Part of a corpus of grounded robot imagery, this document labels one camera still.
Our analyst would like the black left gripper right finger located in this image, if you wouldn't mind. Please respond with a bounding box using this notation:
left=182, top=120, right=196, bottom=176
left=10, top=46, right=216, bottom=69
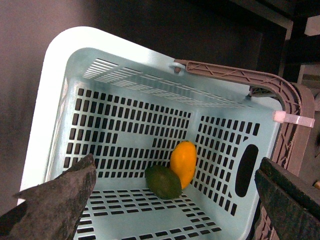
left=254, top=157, right=320, bottom=240

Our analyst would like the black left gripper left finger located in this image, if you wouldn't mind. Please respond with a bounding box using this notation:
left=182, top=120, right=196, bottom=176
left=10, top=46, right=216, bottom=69
left=0, top=153, right=97, bottom=240

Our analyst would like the brown plastic basket handle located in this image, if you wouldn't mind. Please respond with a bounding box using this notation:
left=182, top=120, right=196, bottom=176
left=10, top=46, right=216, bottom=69
left=170, top=59, right=315, bottom=240

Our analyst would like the green avocado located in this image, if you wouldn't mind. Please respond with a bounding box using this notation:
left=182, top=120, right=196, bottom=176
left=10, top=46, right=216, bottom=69
left=144, top=165, right=182, bottom=200

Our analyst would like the yellow mango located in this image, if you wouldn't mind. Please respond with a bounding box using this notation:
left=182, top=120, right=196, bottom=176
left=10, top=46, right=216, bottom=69
left=170, top=141, right=197, bottom=190

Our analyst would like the light teal plastic basket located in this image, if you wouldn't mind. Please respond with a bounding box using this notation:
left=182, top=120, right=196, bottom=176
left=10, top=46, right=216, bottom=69
left=21, top=26, right=282, bottom=240

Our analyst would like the white zip tie right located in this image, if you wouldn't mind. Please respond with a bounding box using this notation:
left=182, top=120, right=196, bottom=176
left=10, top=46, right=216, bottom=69
left=272, top=110, right=315, bottom=128

